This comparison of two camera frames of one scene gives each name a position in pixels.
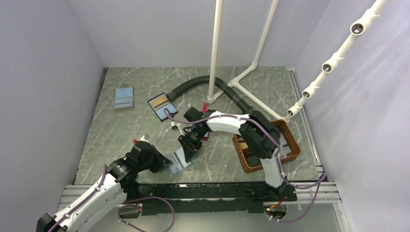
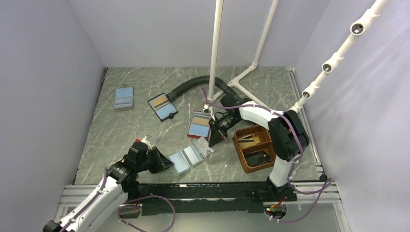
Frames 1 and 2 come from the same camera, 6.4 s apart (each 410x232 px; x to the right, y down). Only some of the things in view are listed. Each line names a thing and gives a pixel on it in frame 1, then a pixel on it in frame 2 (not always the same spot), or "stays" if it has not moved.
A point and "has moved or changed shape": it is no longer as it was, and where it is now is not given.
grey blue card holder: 124,99 stays
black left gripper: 161,161 stays
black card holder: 159,103 stays
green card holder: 179,163 has moved or changed shape
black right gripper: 190,147 -> 218,134
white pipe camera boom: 357,28 stays
